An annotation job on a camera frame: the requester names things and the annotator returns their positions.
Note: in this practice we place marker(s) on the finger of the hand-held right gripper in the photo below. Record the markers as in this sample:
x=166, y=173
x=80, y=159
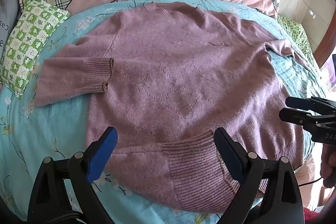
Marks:
x=294, y=116
x=302, y=102

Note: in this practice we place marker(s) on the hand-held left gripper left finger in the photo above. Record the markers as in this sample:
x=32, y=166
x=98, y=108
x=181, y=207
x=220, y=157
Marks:
x=105, y=145

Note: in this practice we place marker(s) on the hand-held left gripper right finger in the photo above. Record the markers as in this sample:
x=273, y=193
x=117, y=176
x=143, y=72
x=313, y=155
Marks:
x=229, y=151

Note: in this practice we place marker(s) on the pink knitted sweater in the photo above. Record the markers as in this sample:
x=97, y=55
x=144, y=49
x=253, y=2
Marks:
x=170, y=82

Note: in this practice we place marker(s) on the person's right hand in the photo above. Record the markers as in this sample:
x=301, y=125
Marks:
x=329, y=166

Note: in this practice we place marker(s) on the pale pink fuzzy cloth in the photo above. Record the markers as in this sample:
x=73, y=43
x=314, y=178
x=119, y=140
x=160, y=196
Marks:
x=311, y=169

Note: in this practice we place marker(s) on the green patterned cloth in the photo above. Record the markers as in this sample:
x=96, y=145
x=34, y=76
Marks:
x=296, y=35

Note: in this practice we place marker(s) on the blue floral bedsheet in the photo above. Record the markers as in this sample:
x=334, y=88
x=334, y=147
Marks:
x=31, y=140

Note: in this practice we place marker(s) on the red cloth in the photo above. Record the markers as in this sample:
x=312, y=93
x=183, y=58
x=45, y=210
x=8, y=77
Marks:
x=309, y=216

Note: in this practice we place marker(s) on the green checkered pillow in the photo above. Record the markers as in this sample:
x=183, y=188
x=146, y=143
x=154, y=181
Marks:
x=29, y=43

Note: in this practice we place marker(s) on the grey pillow with lettering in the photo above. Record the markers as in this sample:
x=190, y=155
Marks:
x=8, y=16

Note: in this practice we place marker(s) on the wooden bed frame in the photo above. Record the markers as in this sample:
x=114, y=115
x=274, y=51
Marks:
x=326, y=37

